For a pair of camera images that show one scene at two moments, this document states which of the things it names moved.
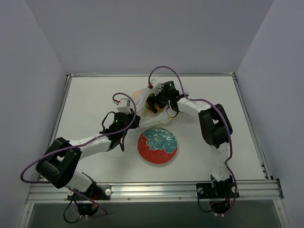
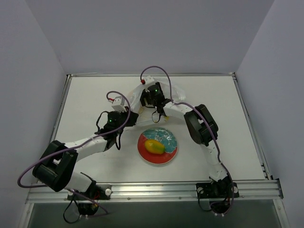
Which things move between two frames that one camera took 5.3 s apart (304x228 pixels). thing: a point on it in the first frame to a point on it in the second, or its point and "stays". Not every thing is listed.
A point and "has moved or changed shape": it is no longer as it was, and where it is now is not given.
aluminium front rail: x=248 y=190 stays
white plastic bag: x=147 y=117 has moved or changed shape
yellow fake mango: x=147 y=108 to x=154 y=147
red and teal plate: x=157 y=146 stays
